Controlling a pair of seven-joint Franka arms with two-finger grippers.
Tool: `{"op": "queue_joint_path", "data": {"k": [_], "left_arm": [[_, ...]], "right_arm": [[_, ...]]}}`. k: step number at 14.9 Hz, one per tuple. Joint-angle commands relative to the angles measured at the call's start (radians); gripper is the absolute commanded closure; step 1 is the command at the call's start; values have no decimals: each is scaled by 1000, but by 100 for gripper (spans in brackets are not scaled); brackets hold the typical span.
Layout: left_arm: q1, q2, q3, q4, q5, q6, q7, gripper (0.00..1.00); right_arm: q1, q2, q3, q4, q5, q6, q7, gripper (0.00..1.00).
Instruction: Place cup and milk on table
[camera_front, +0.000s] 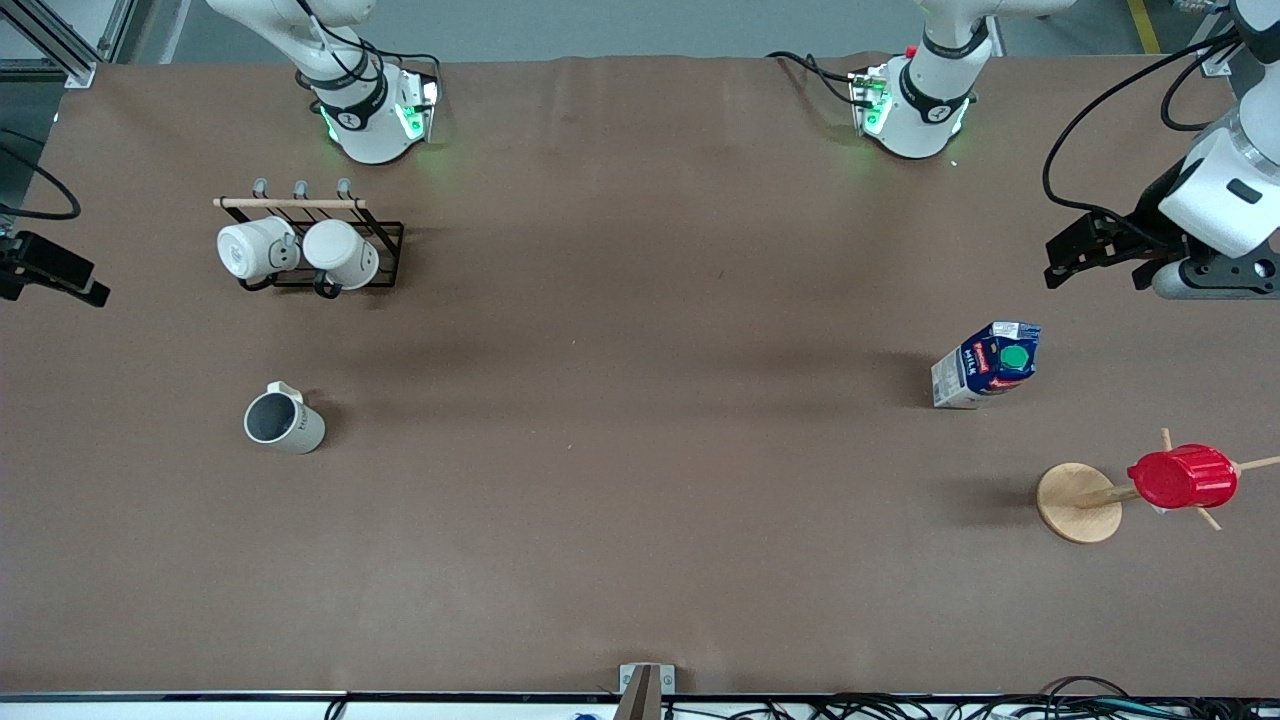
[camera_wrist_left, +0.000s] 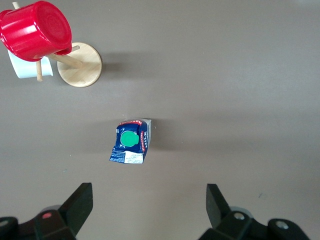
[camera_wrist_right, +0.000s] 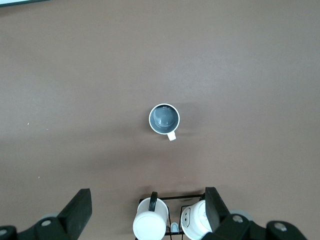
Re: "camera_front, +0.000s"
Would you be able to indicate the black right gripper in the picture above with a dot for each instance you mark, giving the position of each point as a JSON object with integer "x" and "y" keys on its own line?
{"x": 22, "y": 262}

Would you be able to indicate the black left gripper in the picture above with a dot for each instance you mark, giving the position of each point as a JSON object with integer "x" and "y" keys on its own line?
{"x": 1147, "y": 226}

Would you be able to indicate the blue white milk carton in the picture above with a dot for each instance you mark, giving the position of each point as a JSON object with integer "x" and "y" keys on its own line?
{"x": 975, "y": 378}

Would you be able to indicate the beige mug with grey inside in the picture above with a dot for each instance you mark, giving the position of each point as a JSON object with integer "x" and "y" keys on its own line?
{"x": 297, "y": 430}

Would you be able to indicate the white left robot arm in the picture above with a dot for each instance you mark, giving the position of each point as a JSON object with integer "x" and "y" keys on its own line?
{"x": 925, "y": 100}

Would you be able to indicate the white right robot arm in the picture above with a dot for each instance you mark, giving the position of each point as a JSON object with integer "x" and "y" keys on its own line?
{"x": 370, "y": 135}

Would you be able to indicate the red ribbed plastic cup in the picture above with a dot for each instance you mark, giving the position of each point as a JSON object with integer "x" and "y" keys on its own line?
{"x": 1185, "y": 478}

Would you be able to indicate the white mug with face print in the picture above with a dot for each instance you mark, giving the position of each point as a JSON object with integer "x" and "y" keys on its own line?
{"x": 250, "y": 250}

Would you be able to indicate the wooden mug tree stand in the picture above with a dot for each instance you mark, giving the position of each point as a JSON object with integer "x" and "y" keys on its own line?
{"x": 1075, "y": 505}

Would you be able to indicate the plain white mug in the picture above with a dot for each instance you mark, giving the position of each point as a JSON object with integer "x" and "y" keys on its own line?
{"x": 340, "y": 255}

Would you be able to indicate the brown table cover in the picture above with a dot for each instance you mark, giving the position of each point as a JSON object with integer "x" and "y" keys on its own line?
{"x": 640, "y": 560}

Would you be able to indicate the aluminium frame profile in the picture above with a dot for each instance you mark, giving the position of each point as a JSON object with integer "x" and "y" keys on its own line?
{"x": 80, "y": 72}
{"x": 1215, "y": 68}

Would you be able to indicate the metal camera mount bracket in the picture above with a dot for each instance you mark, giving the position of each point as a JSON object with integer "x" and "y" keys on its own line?
{"x": 645, "y": 690}

